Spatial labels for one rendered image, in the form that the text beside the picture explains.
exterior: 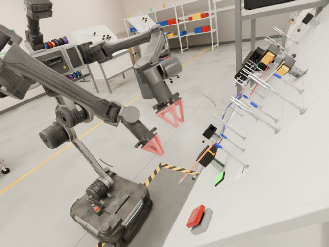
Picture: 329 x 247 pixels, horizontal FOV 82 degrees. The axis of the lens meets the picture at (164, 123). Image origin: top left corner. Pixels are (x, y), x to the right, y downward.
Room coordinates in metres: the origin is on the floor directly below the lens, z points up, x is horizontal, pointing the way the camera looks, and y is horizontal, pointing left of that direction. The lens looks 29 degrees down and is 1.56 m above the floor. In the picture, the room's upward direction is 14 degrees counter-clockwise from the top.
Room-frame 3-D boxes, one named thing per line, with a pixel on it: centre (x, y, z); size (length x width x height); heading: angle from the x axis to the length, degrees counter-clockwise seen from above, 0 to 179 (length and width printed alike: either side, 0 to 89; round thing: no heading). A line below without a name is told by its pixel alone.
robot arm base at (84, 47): (1.29, 0.32, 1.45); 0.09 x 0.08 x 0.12; 140
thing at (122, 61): (5.79, 1.12, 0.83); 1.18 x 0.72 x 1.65; 140
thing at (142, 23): (7.62, -0.27, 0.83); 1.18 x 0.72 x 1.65; 142
